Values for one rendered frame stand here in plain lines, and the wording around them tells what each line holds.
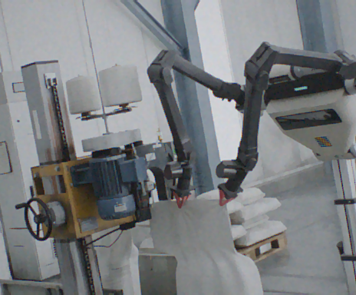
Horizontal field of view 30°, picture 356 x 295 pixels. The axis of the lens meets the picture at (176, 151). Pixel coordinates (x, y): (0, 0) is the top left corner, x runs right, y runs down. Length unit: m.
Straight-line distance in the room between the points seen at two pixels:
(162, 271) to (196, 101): 5.51
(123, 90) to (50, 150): 0.39
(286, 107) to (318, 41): 8.64
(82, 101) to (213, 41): 6.87
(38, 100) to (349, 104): 1.26
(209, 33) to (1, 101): 3.90
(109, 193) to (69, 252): 0.33
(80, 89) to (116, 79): 0.26
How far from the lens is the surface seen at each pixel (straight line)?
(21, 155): 6.65
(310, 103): 2.82
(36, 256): 6.74
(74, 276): 2.82
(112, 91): 2.72
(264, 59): 2.35
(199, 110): 8.72
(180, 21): 8.98
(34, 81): 2.79
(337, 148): 2.96
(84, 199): 2.77
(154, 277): 3.63
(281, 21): 11.12
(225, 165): 2.55
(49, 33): 7.82
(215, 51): 9.69
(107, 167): 2.62
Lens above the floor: 1.44
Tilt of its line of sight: 3 degrees down
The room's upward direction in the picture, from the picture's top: 10 degrees counter-clockwise
